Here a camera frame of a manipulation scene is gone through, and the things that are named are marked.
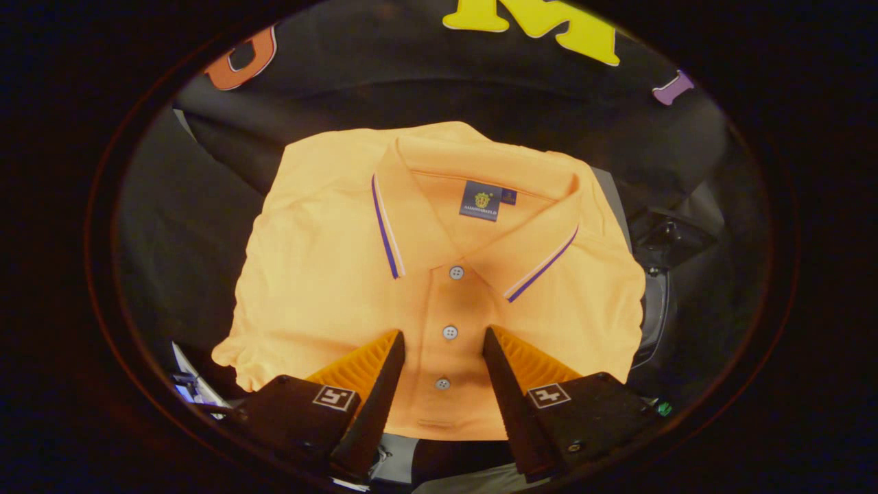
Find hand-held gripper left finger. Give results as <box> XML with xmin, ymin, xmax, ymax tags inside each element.
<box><xmin>235</xmin><ymin>329</ymin><xmax>406</xmax><ymax>482</ymax></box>

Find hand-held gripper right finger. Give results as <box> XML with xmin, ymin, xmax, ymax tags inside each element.
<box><xmin>482</xmin><ymin>326</ymin><xmax>661</xmax><ymax>482</ymax></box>

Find orange polo shirt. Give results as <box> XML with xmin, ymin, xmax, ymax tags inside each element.
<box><xmin>211</xmin><ymin>121</ymin><xmax>647</xmax><ymax>441</ymax></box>

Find blue white printed papers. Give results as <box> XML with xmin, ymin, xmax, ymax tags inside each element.
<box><xmin>170</xmin><ymin>341</ymin><xmax>230</xmax><ymax>416</ymax></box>

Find black backdrop cloth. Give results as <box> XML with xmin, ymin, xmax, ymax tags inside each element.
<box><xmin>117</xmin><ymin>0</ymin><xmax>769</xmax><ymax>412</ymax></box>

